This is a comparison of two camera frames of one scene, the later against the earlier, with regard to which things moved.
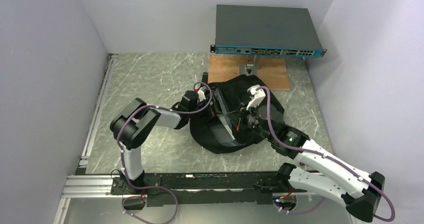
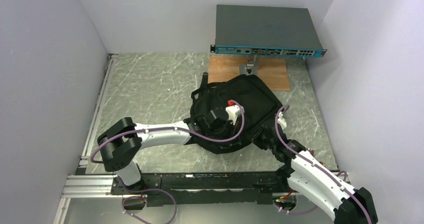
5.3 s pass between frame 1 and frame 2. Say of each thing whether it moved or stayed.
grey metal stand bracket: stayed
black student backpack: stayed
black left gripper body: moved
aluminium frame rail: stayed
